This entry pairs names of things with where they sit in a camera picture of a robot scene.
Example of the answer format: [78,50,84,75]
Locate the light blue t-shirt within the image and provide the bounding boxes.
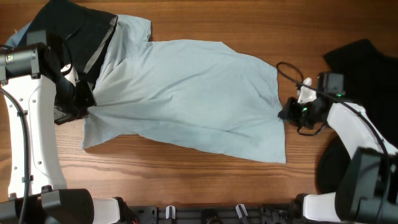
[81,15,286,163]

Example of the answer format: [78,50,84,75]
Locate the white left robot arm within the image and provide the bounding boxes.
[1,30,134,223]

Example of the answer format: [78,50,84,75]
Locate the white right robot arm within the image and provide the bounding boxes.
[279,78,397,223]

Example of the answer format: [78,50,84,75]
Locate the black clothes pile right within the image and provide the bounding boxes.
[317,39,397,194]

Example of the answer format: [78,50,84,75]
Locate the black folded garment on stack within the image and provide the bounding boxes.
[26,0,119,84]

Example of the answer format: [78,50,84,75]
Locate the blue denim folded jeans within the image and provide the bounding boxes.
[6,23,31,47]

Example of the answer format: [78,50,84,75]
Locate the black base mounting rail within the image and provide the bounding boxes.
[130,204,306,224]

